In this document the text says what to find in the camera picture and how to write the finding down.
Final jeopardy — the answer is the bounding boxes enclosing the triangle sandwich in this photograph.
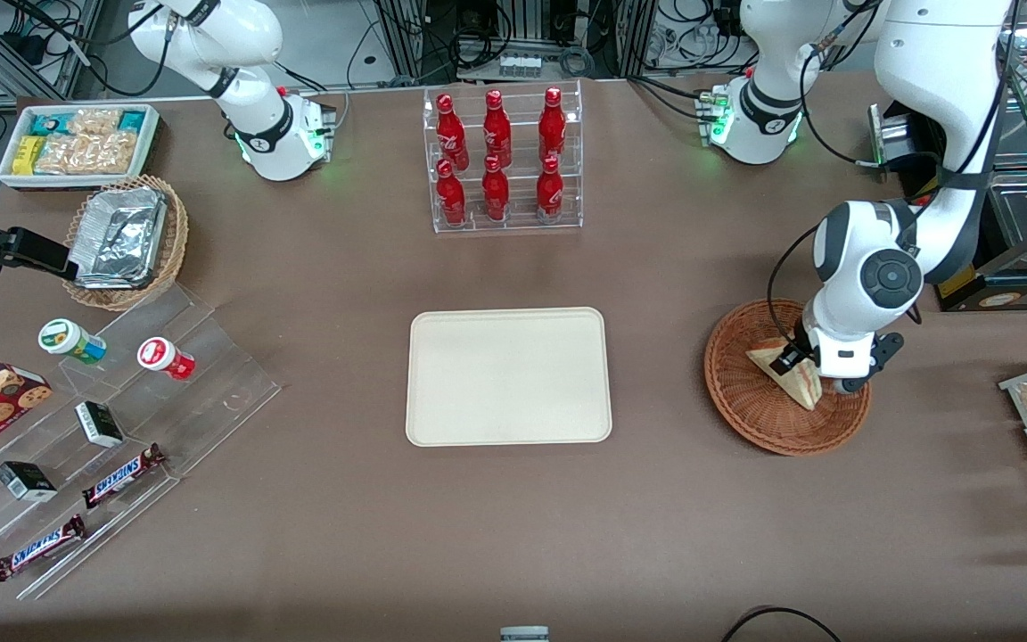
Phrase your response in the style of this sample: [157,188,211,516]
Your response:
[745,337,824,412]

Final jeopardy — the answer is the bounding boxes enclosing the round brown wicker basket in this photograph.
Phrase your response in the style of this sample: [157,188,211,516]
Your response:
[703,299,873,457]

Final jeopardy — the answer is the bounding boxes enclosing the tan wicker basket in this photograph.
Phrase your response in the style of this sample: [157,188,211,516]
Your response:
[62,174,190,313]

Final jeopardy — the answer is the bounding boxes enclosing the cream plastic serving tray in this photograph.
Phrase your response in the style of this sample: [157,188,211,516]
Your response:
[405,307,613,447]

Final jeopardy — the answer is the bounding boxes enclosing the silver foil packages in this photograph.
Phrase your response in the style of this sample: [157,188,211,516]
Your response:
[70,186,168,292]

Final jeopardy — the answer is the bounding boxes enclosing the green lid white cup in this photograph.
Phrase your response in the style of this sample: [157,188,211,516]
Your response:
[37,317,108,366]

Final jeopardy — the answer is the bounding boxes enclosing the yellow snack pack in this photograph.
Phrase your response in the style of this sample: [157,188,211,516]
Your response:
[12,134,48,176]

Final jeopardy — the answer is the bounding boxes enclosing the large clear bag of crackers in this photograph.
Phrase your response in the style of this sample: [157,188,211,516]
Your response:
[35,131,138,177]

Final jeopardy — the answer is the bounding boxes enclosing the small clear bag of crackers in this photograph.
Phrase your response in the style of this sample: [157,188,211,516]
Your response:
[67,107,123,136]

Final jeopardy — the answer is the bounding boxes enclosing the red lid white cup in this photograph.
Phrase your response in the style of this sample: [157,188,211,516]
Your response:
[136,336,197,383]

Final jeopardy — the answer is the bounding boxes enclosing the white rectangular snack tub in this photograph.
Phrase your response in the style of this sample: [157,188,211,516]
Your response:
[0,103,163,193]

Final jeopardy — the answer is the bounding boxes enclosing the small black carton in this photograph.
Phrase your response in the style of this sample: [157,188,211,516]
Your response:
[0,460,59,503]
[74,400,126,449]

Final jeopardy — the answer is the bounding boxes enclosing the clear acrylic stepped stand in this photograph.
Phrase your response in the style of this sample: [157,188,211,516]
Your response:
[0,280,283,601]

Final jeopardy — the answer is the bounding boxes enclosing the Snickers chocolate bar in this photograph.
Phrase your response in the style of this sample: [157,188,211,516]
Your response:
[0,514,88,583]
[80,442,168,510]

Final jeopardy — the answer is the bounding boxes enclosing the red cola bottle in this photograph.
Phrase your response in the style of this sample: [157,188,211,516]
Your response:
[435,93,471,172]
[481,154,512,222]
[482,89,514,168]
[435,159,468,226]
[536,156,565,223]
[538,86,567,163]

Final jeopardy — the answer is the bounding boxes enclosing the clear acrylic bottle rack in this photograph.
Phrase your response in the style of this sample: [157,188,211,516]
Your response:
[422,79,585,235]

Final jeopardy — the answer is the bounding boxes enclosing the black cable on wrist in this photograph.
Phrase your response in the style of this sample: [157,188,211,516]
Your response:
[766,221,828,358]

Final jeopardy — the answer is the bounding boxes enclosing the black cable on table edge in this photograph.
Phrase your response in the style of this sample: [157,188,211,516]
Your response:
[721,605,845,642]

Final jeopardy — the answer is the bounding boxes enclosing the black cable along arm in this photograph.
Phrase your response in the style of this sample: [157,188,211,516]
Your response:
[797,18,891,172]

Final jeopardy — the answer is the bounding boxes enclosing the coiled grey cable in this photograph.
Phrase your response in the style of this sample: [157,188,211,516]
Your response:
[558,45,601,78]

